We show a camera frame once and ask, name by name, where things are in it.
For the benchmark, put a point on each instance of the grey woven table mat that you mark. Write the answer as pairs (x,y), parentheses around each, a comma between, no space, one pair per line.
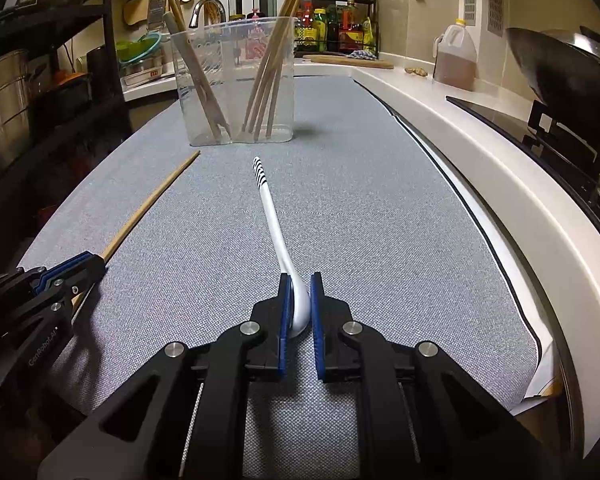
(330,210)

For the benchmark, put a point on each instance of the black wok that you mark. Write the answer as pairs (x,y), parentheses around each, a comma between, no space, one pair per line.
(565,75)

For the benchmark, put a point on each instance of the metal grater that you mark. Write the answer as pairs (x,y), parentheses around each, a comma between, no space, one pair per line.
(156,10)

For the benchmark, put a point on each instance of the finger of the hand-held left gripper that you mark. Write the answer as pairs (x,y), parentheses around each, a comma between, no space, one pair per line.
(75,262)
(80,285)

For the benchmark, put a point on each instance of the black pot orange lid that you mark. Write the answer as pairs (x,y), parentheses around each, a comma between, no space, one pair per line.
(70,90)

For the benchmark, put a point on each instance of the green plastic basin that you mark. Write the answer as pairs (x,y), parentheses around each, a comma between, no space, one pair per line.
(137,47)

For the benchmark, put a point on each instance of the black spice rack with bottles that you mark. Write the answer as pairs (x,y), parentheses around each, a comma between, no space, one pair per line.
(335,25)

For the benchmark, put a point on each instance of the ginger pieces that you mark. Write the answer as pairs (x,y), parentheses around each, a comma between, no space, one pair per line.
(415,71)

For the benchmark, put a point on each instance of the clear plastic container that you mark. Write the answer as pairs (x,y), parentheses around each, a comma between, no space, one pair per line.
(230,85)

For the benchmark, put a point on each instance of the black gas stove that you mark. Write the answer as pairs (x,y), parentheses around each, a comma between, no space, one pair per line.
(555,150)

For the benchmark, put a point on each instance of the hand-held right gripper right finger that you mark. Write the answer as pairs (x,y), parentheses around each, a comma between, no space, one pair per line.
(317,320)

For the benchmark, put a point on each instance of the chrome kitchen faucet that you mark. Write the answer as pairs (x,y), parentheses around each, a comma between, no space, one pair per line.
(207,2)

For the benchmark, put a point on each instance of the wooden cutting board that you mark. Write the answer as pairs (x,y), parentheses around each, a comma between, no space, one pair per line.
(340,62)

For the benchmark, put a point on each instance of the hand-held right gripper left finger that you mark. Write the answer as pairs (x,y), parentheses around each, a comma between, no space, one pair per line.
(282,320)

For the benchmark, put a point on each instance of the steel tray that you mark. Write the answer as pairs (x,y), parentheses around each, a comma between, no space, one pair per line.
(140,72)

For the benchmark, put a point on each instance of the wide wall vent grille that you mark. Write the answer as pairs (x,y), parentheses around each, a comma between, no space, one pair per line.
(495,2)

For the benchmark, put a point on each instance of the cooking oil jug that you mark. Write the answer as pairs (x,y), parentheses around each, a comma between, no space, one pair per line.
(455,62)

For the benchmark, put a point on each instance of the black shelf rack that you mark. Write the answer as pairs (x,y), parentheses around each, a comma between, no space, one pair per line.
(100,60)

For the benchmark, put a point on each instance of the wooden chopstick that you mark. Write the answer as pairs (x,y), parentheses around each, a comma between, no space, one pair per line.
(279,49)
(274,45)
(151,205)
(180,15)
(170,2)
(283,57)
(289,35)
(286,45)

